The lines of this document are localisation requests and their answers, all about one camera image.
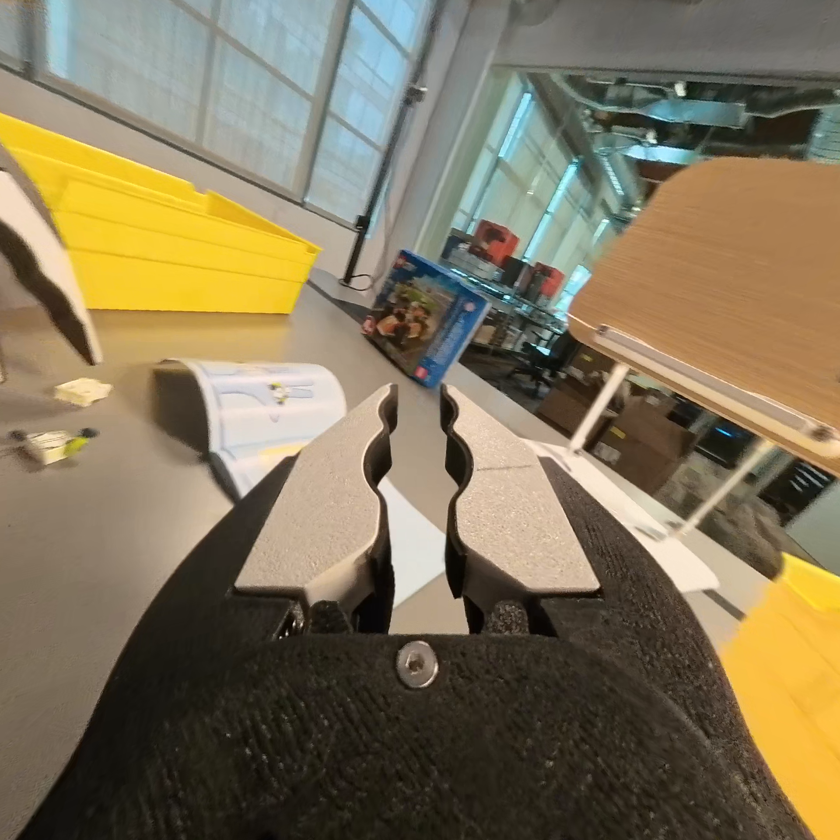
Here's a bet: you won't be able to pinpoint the wooden book stand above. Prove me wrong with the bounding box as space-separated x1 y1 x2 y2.
525 157 840 595

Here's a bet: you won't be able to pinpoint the black pole stand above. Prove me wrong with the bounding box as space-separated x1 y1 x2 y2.
340 84 429 287

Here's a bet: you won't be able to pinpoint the lego instruction booklet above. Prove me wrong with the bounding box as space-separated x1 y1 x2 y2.
152 357 448 605

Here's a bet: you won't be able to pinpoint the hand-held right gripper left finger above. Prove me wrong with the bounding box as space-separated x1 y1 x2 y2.
233 384 400 602

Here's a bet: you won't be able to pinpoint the yellow plastic bin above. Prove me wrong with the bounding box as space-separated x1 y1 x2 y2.
0 113 324 315
718 551 840 840

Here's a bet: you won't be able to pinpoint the pile of cardboard boxes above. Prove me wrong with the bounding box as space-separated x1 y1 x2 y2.
538 354 698 494

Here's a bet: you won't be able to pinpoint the large grid window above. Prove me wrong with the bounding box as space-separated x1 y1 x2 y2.
0 0 435 232

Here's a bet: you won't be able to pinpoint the white lego minifigure legs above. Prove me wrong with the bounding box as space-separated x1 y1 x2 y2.
54 377 114 408

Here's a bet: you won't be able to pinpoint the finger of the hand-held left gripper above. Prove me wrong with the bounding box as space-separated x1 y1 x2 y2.
0 144 105 367

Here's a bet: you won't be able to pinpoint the white lego minifigure torso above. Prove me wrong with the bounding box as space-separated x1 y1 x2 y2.
8 427 101 468

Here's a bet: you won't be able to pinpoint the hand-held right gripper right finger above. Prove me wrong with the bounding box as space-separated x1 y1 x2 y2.
440 384 602 601

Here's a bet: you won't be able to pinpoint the blue lego box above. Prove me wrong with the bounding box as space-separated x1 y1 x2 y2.
361 249 492 388

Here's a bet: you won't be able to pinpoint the long metal storage shelf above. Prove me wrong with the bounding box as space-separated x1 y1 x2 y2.
443 226 573 357

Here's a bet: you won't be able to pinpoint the black office chair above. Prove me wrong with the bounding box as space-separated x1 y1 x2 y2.
512 341 567 399

